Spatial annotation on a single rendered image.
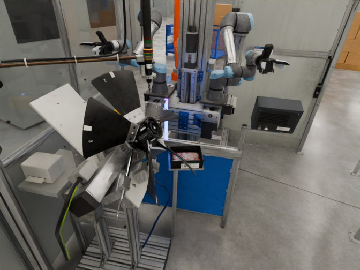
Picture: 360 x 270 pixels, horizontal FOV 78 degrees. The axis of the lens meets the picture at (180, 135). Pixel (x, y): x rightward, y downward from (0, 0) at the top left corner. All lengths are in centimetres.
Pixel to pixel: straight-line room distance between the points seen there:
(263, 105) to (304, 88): 169
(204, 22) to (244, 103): 138
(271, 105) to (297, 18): 158
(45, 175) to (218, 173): 115
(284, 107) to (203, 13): 97
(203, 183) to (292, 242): 95
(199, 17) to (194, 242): 183
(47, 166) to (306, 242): 209
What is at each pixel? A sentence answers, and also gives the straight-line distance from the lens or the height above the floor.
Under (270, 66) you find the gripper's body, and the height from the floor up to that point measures 143.
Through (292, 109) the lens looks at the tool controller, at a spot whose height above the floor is 123.
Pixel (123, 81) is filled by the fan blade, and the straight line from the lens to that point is 119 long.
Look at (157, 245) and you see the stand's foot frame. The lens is 198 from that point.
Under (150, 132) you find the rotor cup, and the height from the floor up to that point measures 123.
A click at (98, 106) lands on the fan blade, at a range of 90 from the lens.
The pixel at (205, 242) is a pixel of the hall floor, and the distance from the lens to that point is 211.
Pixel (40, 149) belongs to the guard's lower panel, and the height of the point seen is 93.
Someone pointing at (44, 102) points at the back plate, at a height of 134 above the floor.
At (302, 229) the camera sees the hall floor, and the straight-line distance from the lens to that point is 248.
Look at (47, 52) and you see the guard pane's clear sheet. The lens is 165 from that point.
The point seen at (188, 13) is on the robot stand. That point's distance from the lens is 199.
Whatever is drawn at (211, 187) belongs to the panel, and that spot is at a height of 46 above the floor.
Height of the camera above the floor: 176
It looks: 32 degrees down
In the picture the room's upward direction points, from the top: 2 degrees clockwise
